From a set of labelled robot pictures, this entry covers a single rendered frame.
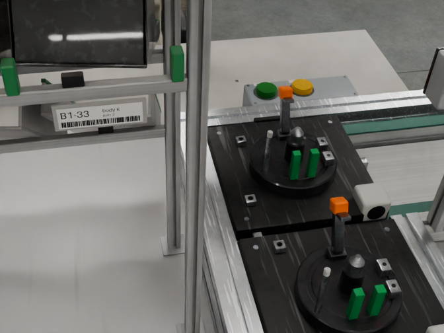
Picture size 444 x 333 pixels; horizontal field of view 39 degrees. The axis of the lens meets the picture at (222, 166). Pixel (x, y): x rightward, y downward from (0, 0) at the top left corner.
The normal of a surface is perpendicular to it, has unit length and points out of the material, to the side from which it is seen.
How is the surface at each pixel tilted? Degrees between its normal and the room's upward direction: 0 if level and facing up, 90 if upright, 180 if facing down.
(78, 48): 65
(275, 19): 0
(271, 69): 0
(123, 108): 90
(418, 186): 0
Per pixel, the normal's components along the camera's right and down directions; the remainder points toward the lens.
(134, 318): 0.04, -0.73
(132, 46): 0.05, 0.31
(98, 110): 0.21, 0.67
